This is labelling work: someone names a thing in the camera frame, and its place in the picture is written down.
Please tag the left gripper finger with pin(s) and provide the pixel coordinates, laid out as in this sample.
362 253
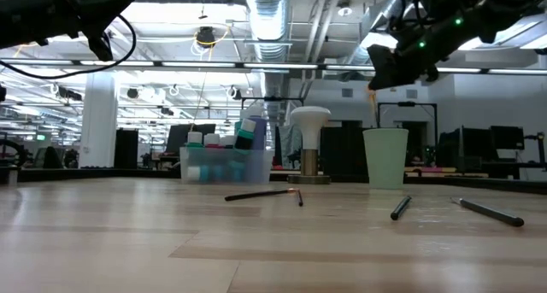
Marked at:
101 45
109 4

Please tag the purple paint bottle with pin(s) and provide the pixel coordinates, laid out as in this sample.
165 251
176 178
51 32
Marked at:
258 133

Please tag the small blue paint bottle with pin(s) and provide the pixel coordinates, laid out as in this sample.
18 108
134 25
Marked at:
227 140

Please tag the black paintbrush gold ferrule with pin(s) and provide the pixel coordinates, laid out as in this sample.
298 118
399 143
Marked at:
256 195
300 197

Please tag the small teal paint bottle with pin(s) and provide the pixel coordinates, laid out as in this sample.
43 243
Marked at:
244 137
213 173

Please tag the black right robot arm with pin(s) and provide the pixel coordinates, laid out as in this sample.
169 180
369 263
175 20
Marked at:
504 2

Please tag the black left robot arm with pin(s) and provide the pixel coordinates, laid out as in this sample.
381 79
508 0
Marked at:
17 15

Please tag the white building pillar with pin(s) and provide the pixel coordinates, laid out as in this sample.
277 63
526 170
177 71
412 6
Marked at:
99 118

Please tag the dark background monitor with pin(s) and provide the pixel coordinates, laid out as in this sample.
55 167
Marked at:
506 137
179 137
470 143

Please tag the pale green cup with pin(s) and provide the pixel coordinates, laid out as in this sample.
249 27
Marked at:
386 156

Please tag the horizontal overhead beam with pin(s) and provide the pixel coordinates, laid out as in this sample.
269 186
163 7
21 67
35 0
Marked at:
192 64

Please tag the black partition panel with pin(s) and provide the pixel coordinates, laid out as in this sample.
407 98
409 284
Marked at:
344 152

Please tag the black cabinet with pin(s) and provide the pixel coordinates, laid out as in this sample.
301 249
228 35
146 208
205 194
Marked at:
126 148

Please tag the black paintbrush silver ferrule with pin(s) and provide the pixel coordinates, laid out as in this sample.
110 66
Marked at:
400 208
491 212

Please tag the clear plastic bin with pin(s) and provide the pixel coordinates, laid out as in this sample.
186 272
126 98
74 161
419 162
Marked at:
184 156

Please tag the black wheel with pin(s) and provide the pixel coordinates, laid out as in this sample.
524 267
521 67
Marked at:
6 152

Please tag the black rectangular stand frame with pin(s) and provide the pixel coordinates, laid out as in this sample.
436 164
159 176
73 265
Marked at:
406 104

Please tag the silver slanted ventilation duct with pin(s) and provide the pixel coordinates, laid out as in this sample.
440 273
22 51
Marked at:
384 7

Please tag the silver ribbed ventilation duct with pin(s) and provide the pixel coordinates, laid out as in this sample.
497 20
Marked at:
269 24

